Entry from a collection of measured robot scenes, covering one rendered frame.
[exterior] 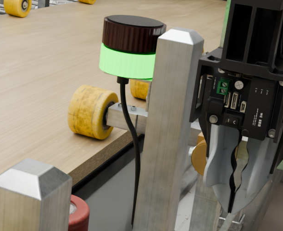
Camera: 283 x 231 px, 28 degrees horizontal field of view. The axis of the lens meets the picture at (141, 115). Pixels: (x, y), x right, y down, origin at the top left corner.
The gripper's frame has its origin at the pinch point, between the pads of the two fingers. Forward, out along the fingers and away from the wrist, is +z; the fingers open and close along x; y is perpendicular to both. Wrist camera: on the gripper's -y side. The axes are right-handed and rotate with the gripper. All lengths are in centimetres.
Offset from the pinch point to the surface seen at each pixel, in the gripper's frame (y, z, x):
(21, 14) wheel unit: -106, 9, -92
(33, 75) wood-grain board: -54, 11, -55
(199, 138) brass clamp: -24.1, 4.3, -9.9
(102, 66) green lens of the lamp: 0.6, -9.7, -14.5
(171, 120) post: 0.1, -5.9, -7.1
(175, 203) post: -2.1, 3.5, -6.0
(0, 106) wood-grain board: -33, 11, -49
